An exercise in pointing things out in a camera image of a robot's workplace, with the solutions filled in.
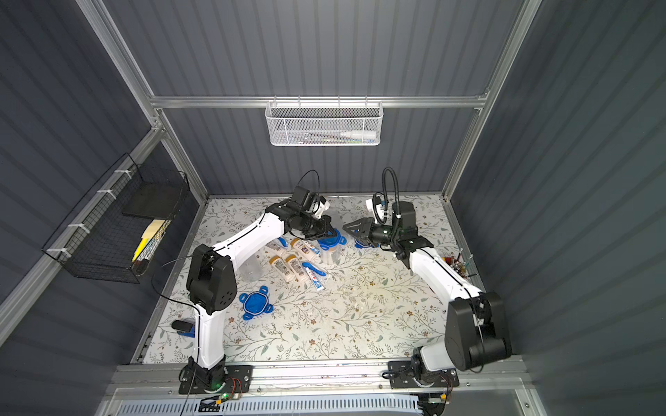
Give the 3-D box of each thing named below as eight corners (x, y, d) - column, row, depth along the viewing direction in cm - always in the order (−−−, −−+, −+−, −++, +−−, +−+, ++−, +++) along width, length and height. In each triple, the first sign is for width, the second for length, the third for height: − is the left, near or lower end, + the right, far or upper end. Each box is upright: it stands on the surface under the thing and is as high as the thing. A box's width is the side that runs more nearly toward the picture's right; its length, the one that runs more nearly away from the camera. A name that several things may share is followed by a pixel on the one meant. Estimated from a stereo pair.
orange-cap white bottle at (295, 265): (300, 287, 94) (300, 284, 92) (285, 260, 101) (284, 257, 99) (311, 281, 95) (310, 278, 93) (295, 255, 102) (294, 252, 101)
